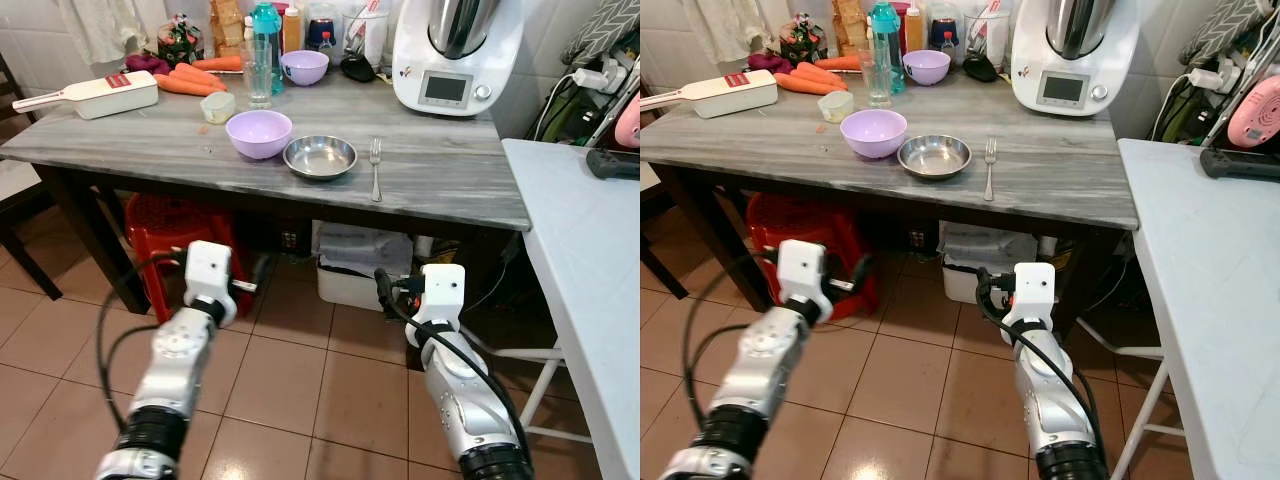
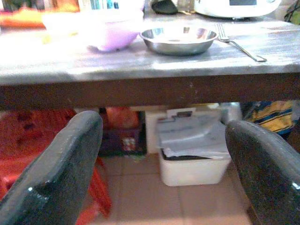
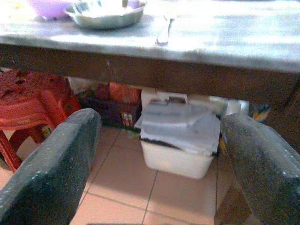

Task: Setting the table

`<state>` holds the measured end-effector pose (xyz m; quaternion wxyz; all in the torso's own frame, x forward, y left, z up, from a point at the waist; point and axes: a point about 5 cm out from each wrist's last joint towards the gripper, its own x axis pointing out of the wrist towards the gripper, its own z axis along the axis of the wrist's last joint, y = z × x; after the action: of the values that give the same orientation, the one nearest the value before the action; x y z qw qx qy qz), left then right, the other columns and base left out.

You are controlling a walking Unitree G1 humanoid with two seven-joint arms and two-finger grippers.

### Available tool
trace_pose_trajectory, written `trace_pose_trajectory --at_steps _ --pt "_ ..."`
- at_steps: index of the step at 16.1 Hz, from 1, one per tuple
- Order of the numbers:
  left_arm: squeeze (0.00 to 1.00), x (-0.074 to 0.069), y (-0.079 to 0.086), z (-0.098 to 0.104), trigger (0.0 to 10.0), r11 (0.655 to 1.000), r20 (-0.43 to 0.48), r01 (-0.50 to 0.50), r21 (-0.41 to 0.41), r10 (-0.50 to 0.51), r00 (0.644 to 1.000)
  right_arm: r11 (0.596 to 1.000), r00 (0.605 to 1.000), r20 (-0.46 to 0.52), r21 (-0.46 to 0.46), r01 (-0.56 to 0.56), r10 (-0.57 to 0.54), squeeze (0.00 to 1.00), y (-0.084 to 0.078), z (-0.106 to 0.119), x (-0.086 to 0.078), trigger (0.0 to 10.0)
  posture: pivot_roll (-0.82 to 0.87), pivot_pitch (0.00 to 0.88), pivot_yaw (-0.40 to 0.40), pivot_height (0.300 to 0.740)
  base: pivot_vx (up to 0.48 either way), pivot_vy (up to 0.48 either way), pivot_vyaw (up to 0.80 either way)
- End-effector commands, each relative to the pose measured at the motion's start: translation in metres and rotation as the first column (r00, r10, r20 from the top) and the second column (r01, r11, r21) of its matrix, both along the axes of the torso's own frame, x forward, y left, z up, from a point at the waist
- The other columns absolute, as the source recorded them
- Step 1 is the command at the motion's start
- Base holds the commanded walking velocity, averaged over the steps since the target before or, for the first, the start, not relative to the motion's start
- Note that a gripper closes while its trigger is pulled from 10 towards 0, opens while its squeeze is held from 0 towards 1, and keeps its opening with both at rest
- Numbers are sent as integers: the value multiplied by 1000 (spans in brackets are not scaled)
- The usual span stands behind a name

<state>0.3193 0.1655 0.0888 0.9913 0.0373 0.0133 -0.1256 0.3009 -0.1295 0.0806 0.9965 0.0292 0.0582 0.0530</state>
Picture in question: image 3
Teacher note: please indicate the brown wooden table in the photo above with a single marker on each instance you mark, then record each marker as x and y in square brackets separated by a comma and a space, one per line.
[150, 58]

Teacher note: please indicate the steel spoon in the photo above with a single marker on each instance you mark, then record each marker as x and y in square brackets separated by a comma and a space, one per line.
[164, 30]

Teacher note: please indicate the purple plastic bowl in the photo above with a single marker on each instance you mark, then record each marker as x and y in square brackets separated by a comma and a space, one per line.
[48, 8]

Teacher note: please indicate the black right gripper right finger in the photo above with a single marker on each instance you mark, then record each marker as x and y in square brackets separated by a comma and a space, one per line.
[264, 164]

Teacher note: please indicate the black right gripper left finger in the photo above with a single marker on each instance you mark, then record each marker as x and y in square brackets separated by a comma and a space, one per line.
[49, 164]

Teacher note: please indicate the dark cardboard box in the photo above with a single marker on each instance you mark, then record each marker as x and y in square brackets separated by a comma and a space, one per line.
[112, 112]

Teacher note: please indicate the white plastic bin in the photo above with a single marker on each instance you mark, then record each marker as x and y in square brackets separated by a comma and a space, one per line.
[175, 161]

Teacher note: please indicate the white plastic container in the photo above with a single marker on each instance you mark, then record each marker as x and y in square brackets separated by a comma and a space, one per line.
[234, 106]

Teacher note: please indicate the red plastic stool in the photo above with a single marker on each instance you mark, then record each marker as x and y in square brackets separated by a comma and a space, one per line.
[30, 117]

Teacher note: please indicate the steel round bowl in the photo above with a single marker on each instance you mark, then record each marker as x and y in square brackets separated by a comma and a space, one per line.
[105, 14]

